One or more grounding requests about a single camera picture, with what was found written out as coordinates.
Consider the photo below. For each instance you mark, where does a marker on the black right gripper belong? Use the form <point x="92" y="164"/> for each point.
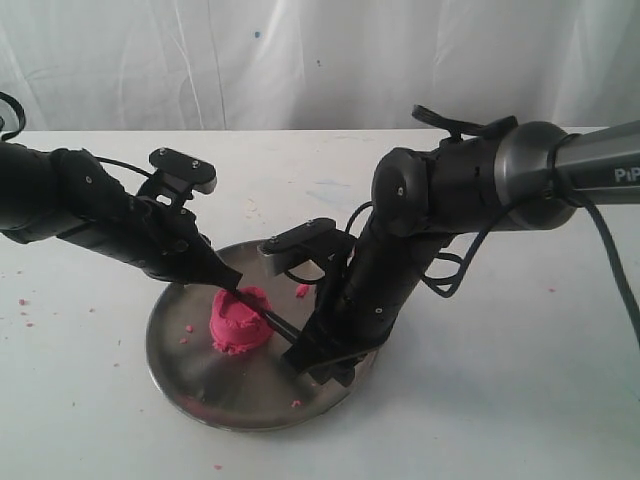
<point x="355" y="313"/>

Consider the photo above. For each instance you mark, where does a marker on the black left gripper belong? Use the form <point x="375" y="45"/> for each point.
<point x="165" y="244"/>

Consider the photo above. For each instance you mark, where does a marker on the pink putty lump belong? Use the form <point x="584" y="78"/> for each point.
<point x="234" y="327"/>

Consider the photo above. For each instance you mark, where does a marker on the black knife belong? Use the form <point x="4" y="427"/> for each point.
<point x="278" y="324"/>

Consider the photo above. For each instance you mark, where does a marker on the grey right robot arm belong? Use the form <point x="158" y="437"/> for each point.
<point x="430" y="211"/>

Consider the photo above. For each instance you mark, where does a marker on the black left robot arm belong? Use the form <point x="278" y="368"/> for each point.
<point x="68" y="195"/>

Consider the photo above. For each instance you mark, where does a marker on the pink sand lump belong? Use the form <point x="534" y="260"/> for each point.
<point x="302" y="290"/>

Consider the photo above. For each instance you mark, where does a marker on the round steel plate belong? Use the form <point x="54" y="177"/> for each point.
<point x="251" y="392"/>

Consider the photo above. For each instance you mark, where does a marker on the white backdrop curtain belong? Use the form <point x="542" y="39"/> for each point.
<point x="241" y="65"/>

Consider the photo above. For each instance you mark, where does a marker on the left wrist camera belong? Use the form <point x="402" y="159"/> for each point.
<point x="176" y="176"/>

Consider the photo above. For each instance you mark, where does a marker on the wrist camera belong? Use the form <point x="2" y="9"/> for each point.
<point x="318" y="240"/>
<point x="176" y="176"/>

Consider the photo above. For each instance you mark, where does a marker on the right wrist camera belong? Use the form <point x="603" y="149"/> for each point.
<point x="318" y="240"/>

